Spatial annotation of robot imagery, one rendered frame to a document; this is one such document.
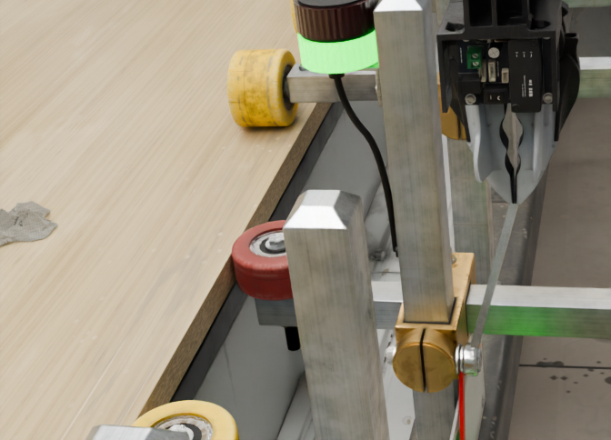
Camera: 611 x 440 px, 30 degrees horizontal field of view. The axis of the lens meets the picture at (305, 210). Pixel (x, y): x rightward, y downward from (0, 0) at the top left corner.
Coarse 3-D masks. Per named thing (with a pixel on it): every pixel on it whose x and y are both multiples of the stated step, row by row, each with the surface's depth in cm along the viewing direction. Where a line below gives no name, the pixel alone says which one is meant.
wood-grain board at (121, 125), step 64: (0, 0) 172; (64, 0) 168; (128, 0) 164; (192, 0) 160; (256, 0) 157; (0, 64) 147; (64, 64) 144; (128, 64) 141; (192, 64) 139; (0, 128) 129; (64, 128) 126; (128, 128) 124; (192, 128) 122; (256, 128) 120; (0, 192) 114; (64, 192) 112; (128, 192) 110; (192, 192) 109; (256, 192) 107; (0, 256) 102; (64, 256) 101; (128, 256) 100; (192, 256) 98; (0, 320) 93; (64, 320) 92; (128, 320) 91; (192, 320) 90; (0, 384) 85; (64, 384) 84; (128, 384) 83
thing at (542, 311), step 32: (384, 288) 97; (480, 288) 95; (512, 288) 95; (544, 288) 94; (576, 288) 94; (608, 288) 93; (288, 320) 99; (384, 320) 97; (512, 320) 93; (544, 320) 93; (576, 320) 92; (608, 320) 91
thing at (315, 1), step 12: (300, 0) 80; (312, 0) 79; (324, 0) 79; (336, 0) 79; (348, 0) 78; (360, 0) 78; (360, 36) 79; (336, 84) 84; (348, 108) 84; (360, 132) 85; (372, 144) 85; (384, 168) 86; (384, 180) 86; (384, 192) 87; (396, 252) 89
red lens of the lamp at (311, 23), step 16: (368, 0) 79; (304, 16) 79; (320, 16) 78; (336, 16) 78; (352, 16) 78; (368, 16) 79; (304, 32) 80; (320, 32) 79; (336, 32) 79; (352, 32) 79
